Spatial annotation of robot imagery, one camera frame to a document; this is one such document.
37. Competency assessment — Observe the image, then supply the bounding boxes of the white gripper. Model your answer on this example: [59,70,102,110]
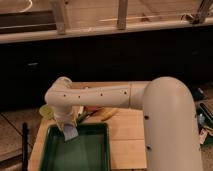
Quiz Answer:
[53,107,77,130]

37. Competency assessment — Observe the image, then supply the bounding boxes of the light blue sponge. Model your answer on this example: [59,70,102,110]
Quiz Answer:
[63,124,78,141]

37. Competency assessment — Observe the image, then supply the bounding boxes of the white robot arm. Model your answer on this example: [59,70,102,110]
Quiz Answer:
[45,77,203,171]

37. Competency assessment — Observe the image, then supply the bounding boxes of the green plastic tray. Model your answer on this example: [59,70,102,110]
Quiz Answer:
[39,123,111,171]

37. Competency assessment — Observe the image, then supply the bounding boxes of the light green round object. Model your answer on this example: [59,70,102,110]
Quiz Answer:
[39,104,53,120]

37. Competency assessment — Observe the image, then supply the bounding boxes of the yellow banana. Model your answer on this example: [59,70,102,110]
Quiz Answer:
[101,108,118,121]

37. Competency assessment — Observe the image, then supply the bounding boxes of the cluttered items at right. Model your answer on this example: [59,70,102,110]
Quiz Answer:
[193,88,213,146]

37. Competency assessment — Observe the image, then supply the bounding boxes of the black vertical post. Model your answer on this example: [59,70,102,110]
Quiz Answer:
[22,123,28,171]

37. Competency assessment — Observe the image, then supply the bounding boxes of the wooden shelf frame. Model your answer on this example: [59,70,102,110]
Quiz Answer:
[0,0,213,44]

